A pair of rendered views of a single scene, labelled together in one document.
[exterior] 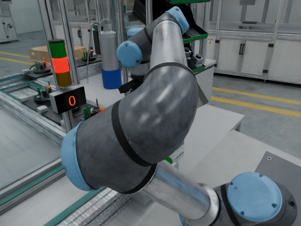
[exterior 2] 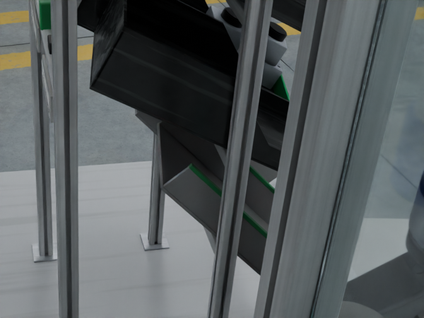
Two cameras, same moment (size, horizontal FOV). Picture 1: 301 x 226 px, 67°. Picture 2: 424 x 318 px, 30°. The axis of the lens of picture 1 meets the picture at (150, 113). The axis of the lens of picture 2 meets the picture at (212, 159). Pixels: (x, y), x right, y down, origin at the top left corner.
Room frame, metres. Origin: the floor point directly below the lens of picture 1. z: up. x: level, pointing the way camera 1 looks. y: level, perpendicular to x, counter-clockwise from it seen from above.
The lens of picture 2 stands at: (0.72, 0.57, 1.68)
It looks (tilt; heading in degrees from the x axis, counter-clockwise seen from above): 34 degrees down; 301
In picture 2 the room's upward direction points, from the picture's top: 6 degrees clockwise
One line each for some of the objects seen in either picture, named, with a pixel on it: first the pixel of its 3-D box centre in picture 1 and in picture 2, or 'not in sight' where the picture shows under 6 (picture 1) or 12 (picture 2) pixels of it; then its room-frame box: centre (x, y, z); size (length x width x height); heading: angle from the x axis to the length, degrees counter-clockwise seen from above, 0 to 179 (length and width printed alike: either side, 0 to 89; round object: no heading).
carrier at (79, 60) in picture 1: (88, 55); not in sight; (2.31, 0.61, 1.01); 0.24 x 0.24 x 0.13; 49
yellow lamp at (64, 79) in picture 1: (63, 77); not in sight; (0.79, 0.31, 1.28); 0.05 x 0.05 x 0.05
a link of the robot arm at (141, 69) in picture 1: (140, 67); not in sight; (0.81, 0.03, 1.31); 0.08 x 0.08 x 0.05
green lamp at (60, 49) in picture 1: (58, 49); not in sight; (0.79, 0.31, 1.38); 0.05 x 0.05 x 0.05
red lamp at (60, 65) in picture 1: (60, 63); not in sight; (0.79, 0.31, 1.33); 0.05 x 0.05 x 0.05
